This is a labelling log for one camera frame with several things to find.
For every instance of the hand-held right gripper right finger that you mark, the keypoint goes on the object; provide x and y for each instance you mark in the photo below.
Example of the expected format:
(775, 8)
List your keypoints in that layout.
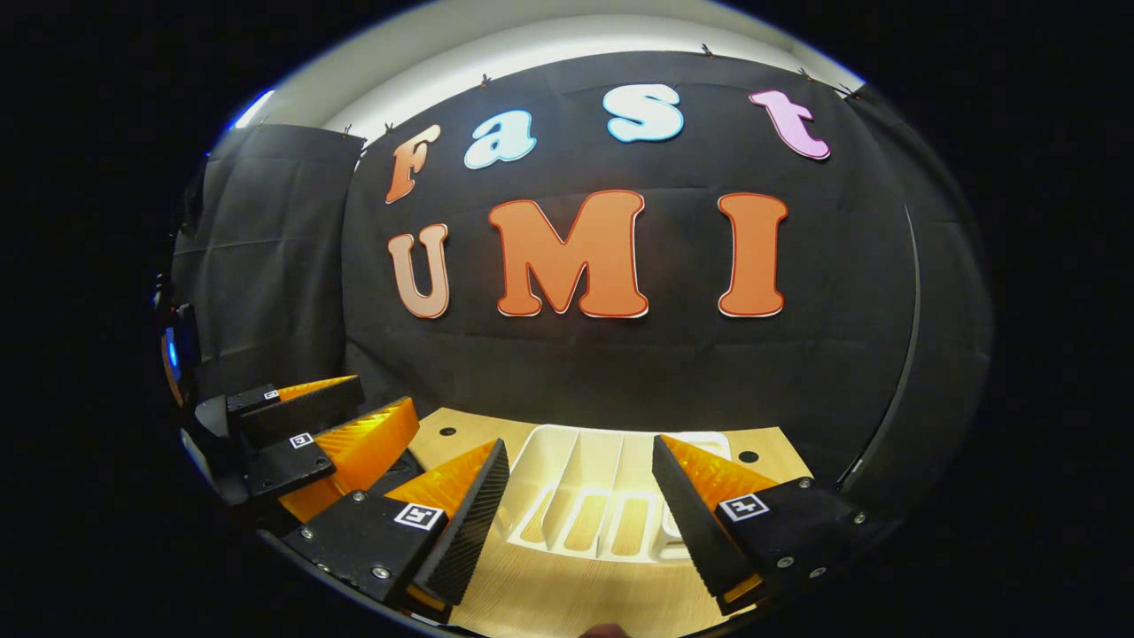
(691, 523)

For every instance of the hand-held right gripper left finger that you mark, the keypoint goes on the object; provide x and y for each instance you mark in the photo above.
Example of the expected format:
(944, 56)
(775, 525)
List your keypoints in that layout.
(474, 523)

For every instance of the cream white bookshelf rack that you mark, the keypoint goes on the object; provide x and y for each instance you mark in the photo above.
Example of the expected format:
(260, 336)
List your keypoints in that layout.
(567, 470)

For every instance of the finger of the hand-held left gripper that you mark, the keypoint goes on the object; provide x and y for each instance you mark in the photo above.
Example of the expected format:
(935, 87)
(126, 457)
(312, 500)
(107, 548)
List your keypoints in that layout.
(275, 465)
(301, 412)

